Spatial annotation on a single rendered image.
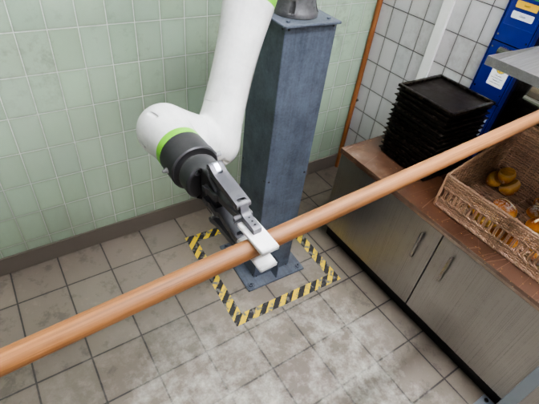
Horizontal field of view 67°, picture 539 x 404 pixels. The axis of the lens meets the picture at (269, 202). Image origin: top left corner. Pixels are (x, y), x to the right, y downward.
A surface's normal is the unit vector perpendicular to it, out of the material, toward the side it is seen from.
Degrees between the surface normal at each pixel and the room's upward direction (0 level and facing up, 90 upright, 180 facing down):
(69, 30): 90
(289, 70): 90
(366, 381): 0
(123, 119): 90
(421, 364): 0
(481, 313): 90
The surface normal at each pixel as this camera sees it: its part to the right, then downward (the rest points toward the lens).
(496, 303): -0.83, 0.29
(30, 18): 0.55, 0.59
